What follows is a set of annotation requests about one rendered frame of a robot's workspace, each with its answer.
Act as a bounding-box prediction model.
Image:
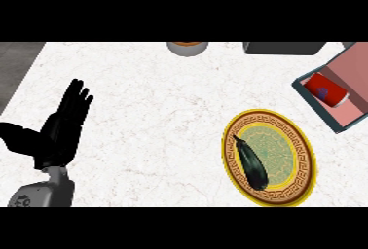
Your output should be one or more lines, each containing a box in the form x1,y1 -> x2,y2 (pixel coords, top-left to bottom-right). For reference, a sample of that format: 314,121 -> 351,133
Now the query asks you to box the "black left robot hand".
0,78 -> 94,171

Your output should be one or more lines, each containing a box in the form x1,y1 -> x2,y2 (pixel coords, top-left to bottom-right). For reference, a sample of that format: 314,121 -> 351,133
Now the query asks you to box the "yellow patterned oval plate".
220,108 -> 317,207

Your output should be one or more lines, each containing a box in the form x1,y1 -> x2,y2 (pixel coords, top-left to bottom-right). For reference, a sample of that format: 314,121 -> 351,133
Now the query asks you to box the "red can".
303,72 -> 350,109

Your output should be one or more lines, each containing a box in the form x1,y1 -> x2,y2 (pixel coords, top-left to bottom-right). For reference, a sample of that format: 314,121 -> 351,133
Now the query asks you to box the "teal box with pink inside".
289,41 -> 368,135

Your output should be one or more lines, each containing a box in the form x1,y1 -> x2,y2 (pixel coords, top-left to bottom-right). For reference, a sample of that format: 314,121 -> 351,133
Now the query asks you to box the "grey round pot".
165,41 -> 209,58

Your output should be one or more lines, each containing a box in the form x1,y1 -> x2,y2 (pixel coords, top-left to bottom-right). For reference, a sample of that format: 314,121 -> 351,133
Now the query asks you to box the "dark eggplant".
232,134 -> 270,192

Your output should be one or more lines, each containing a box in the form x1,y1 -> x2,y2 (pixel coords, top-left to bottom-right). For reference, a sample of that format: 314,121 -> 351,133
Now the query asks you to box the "dark grey flat appliance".
240,41 -> 328,56

